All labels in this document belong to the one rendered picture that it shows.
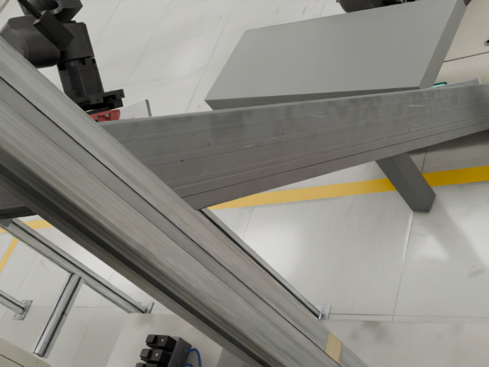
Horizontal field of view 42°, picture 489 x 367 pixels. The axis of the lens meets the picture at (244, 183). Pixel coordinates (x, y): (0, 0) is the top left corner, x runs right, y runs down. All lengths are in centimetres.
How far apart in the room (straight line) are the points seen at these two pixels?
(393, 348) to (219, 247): 58
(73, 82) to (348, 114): 50
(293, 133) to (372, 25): 95
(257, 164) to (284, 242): 157
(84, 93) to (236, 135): 54
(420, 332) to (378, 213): 102
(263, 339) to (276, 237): 167
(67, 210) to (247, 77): 127
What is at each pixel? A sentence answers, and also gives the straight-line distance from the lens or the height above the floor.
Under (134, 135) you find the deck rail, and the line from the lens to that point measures 38.
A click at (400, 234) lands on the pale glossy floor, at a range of 182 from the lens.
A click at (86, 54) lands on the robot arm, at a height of 106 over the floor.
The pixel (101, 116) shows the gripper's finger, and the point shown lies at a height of 99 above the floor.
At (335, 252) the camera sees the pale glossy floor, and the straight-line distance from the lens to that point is 190.
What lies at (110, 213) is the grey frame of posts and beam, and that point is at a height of 122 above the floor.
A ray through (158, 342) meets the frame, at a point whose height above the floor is 68.
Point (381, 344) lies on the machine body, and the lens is 92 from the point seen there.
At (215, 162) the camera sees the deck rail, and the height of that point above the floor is 114.
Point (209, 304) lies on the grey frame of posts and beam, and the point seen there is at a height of 114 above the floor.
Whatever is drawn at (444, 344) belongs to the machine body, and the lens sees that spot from 89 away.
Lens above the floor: 137
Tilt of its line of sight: 37 degrees down
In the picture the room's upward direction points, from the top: 45 degrees counter-clockwise
